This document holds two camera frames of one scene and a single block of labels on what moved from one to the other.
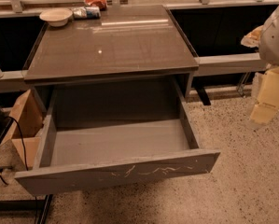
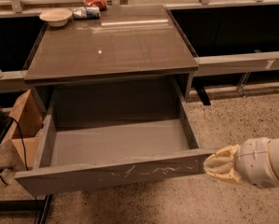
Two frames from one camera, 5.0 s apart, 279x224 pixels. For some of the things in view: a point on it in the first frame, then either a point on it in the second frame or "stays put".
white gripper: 275,37 to 253,162
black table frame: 40,206 stays put
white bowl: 56,17 stays put
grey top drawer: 111,133 stays put
